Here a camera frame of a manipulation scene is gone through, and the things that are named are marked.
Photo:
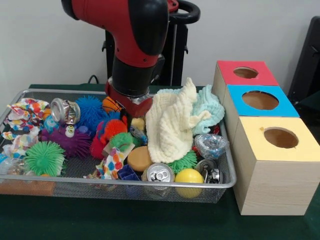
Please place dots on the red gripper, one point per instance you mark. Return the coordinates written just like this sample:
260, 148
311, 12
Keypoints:
140, 110

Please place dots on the yellow ball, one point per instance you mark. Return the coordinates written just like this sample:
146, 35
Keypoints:
189, 181

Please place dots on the round orange sponge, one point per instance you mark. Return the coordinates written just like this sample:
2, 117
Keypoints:
138, 158

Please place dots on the cream and mint cloth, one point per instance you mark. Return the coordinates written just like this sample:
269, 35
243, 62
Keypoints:
170, 125

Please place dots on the purple spiky rubber toy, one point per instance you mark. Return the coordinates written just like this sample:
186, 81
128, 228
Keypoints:
72, 142

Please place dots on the silver top drink can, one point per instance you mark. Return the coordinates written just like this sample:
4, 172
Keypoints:
160, 173

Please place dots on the multicoloured spiky caterpillar toy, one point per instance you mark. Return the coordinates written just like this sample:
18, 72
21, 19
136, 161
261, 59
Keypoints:
115, 127

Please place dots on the black monitor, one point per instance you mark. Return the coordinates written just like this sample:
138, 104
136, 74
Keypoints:
310, 62

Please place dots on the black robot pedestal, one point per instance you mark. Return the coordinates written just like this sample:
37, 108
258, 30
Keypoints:
180, 50

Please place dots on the multicoloured patchwork cloth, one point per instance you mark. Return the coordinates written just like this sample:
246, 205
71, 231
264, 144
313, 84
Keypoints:
112, 162

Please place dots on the dark green tablecloth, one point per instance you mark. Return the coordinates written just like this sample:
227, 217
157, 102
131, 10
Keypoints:
125, 222
312, 105

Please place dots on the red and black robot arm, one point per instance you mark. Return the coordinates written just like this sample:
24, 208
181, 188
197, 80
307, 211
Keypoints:
130, 30

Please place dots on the blue spiky rubber ball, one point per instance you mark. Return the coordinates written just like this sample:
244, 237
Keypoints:
88, 107

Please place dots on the green spiky rubber toy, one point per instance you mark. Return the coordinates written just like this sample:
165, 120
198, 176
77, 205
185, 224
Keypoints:
43, 157

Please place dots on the wooden box with three holes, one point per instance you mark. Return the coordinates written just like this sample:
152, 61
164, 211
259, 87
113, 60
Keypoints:
275, 185

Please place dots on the orange toy basketball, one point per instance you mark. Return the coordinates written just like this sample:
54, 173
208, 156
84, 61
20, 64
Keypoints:
110, 105

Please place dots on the large green spiky ball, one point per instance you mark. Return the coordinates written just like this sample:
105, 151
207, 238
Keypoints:
186, 161

